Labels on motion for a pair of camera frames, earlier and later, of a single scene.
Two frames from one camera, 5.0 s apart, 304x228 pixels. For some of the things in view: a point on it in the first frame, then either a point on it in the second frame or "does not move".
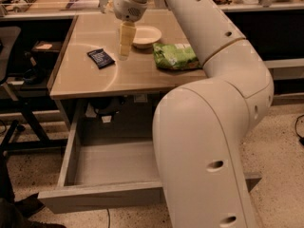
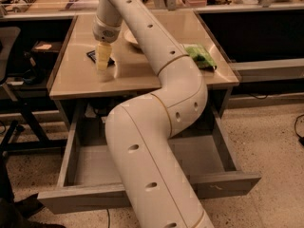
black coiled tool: x=24 y=4 does not move
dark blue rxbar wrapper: x=101 y=58 does not move
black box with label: x=47 y=47 does not move
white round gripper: x=129 y=8 -> x=105 y=33
